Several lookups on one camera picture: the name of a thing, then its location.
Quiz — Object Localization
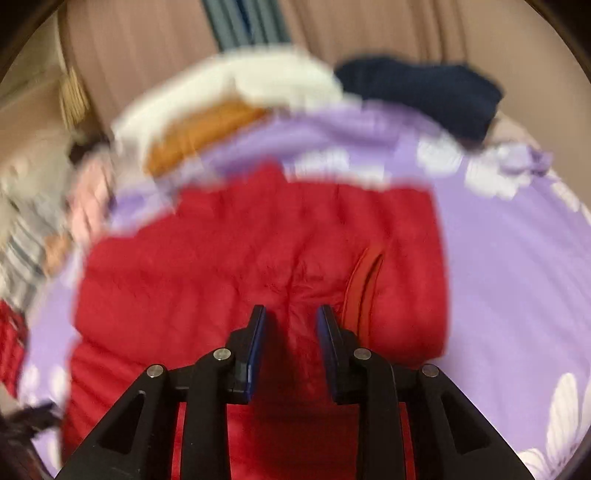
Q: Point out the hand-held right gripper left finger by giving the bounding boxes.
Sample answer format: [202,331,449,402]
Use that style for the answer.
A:
[55,305,269,480]

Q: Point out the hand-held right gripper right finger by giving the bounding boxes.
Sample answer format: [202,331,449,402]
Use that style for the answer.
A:
[315,305,536,480]

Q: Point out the red puffer jacket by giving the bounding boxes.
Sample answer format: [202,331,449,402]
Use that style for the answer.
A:
[62,161,451,480]

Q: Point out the purple floral bedsheet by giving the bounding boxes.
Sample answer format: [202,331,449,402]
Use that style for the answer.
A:
[18,99,591,480]

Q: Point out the pink cloth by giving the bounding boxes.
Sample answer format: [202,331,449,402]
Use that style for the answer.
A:
[74,161,116,241]

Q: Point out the red patterned cloth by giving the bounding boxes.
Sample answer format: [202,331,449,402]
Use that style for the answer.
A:
[0,300,28,398]

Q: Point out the plaid cloth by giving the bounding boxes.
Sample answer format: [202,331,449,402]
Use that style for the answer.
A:
[0,222,51,310]

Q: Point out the black cloth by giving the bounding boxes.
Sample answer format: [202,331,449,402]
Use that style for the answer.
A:
[69,138,112,160]

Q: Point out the white fleece garment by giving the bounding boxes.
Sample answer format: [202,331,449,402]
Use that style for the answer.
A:
[111,51,345,160]

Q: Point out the navy blue garment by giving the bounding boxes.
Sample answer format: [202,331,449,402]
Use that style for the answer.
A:
[335,58,504,141]

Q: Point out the pinkish brown curtain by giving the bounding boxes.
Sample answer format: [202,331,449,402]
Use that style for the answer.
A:
[62,0,578,134]

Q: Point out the mustard corduroy garment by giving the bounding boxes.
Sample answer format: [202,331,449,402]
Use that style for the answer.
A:
[145,102,269,174]

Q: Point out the grey-blue window frame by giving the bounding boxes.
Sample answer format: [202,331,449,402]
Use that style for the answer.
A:
[203,0,289,51]

